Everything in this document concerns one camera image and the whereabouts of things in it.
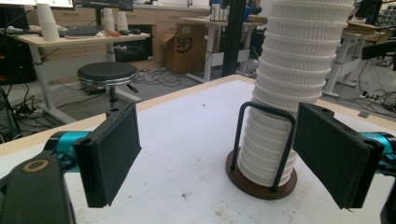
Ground black metal frame post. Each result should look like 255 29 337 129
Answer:
221 0 247 78

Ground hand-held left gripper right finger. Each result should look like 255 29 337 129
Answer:
292 102 386 210

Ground white standing desk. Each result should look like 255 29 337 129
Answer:
181 17 265 83

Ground white bottles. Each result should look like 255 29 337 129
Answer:
210 3 230 22

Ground black keyboard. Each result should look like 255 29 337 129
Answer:
59 26 106 37

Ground desk with white legs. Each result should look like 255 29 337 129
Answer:
6 31 151 125

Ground black round stool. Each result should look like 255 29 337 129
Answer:
77 61 140 110

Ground brown cup holder black wire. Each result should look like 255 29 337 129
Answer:
225 101 299 201

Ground white disposable cup pile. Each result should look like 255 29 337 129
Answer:
116 11 129 32
35 3 61 42
102 7 116 32

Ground stack of ribbed paper cups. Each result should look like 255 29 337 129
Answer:
236 0 356 189

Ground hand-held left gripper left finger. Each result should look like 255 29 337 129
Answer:
73 102 143 209

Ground white desk leg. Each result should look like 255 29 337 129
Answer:
321 31 375 98

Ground white table mat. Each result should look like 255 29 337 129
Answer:
0 78 396 224

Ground floor cable tangle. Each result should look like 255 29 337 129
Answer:
136 68 200 88

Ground computer monitor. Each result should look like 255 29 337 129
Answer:
74 0 134 12

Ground brown cardboard box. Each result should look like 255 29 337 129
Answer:
159 22 209 75

